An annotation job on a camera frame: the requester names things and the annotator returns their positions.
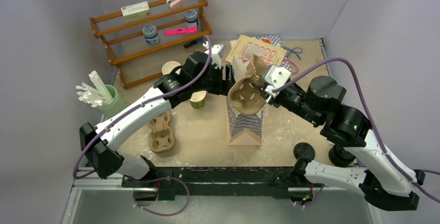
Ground white green box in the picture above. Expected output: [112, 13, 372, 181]
[121, 1, 151, 22]

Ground single brown pulp carrier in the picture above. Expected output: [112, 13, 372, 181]
[227, 54, 268, 115]

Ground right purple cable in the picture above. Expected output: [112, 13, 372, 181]
[273, 57, 440, 209]

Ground black lid stack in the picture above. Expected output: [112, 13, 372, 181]
[328, 145, 355, 167]

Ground beige cakes paper bag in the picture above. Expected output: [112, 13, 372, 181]
[225, 35, 286, 66]

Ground black cup lid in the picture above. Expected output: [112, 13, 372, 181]
[293, 142, 316, 160]

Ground brown pulp cup carrier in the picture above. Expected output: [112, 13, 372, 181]
[148, 111, 175, 153]

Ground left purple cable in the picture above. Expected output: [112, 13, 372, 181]
[73, 35, 212, 217]

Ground blue checkered paper bag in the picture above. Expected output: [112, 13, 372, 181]
[227, 80, 263, 146]

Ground blue patterned jar left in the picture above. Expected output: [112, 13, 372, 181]
[142, 24, 160, 46]

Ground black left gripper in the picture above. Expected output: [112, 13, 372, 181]
[192, 63, 239, 96]

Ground blue patterned jar right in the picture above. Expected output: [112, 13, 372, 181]
[184, 9, 199, 29]

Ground white wrapped straws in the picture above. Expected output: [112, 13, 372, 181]
[75, 71, 114, 108]

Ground white paper cup stack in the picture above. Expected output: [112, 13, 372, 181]
[161, 61, 182, 75]

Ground purple cable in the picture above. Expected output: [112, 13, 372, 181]
[273, 57, 440, 209]
[73, 35, 212, 217]

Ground black blue marker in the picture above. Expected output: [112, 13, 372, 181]
[183, 38, 203, 49]

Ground green paper coffee cup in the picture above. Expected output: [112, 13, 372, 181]
[189, 91, 207, 109]

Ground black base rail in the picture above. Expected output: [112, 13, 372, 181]
[121, 166, 325, 201]

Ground pink marker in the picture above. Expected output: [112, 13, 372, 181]
[163, 27, 198, 36]

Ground blue patterned jar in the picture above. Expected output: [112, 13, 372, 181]
[184, 9, 199, 29]
[142, 24, 160, 46]

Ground wooden three-tier shelf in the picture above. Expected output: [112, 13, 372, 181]
[89, 0, 212, 89]

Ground green straw holder cup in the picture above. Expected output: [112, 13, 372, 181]
[97, 85, 129, 118]

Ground pink white small tool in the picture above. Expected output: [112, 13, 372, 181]
[166, 0, 182, 9]

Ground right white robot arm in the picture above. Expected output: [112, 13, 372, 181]
[262, 74, 425, 211]

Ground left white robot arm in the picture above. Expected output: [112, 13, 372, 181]
[79, 52, 235, 187]

